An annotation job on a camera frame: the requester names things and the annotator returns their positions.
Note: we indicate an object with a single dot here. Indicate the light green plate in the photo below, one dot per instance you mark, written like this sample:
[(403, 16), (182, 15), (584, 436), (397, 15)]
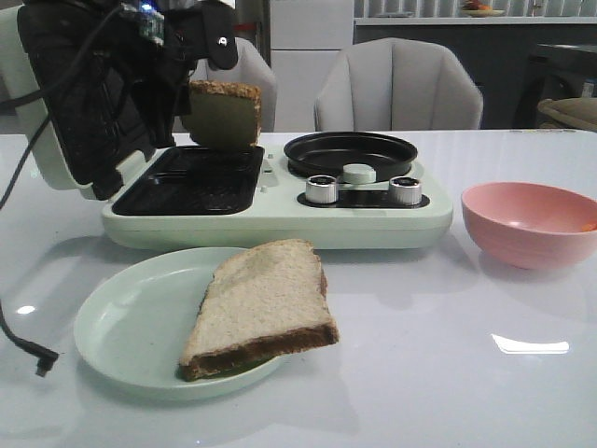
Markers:
[(132, 328)]

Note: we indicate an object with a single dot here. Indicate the bread slice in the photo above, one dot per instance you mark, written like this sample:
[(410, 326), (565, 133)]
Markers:
[(223, 115), (264, 302)]

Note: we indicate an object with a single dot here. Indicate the green breakfast maker lid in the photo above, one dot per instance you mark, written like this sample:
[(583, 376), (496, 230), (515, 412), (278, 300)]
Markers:
[(75, 74)]

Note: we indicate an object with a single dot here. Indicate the right silver knob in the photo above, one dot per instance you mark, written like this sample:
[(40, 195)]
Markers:
[(405, 190)]

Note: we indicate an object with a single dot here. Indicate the beige sofa cushion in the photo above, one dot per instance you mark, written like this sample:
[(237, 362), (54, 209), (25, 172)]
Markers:
[(571, 113)]

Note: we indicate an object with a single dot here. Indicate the silver knob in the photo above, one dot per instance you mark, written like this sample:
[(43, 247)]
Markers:
[(405, 190), (322, 189)]

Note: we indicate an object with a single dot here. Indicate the black round frying pan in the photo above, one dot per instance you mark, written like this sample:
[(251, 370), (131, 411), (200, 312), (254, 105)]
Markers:
[(328, 152)]

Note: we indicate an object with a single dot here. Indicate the grey chair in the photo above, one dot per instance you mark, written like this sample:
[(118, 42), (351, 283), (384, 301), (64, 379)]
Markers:
[(397, 84), (250, 69)]

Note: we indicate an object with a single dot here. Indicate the right grey chair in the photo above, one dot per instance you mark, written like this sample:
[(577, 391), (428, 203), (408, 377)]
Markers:
[(397, 84)]

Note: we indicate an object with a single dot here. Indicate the left grey chair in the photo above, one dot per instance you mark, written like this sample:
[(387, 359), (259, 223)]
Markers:
[(250, 69)]

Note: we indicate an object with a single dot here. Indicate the green breakfast maker base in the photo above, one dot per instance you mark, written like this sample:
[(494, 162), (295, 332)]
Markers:
[(190, 196)]

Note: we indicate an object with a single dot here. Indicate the white cabinet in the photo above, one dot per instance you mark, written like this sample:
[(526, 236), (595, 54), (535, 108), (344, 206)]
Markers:
[(305, 37)]

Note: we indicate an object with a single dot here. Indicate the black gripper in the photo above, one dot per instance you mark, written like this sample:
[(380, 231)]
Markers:
[(156, 47)]

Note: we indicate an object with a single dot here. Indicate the fruit bowl on counter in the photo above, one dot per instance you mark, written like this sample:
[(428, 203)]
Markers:
[(477, 9)]

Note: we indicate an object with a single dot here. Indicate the pink bowl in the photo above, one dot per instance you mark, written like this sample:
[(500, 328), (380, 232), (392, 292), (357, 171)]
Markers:
[(528, 225)]

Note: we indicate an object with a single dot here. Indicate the dark counter cabinet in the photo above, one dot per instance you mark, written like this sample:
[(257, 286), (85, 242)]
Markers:
[(515, 61)]

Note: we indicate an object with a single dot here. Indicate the left silver knob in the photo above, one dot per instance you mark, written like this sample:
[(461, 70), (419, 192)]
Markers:
[(322, 189)]

